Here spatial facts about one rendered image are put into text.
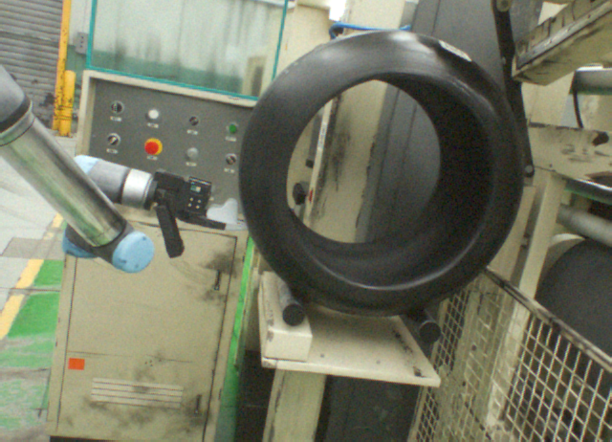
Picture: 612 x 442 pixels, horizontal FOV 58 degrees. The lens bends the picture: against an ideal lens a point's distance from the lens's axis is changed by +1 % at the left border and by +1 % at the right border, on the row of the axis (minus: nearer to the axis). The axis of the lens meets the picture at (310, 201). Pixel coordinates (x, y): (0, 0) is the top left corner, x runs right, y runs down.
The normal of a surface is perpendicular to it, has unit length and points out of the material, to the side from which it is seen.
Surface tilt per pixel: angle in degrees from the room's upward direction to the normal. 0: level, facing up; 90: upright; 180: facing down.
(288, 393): 90
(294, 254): 97
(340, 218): 90
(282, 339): 90
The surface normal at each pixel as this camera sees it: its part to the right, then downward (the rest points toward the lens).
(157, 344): 0.11, 0.17
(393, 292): 0.12, 0.39
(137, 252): 0.76, 0.26
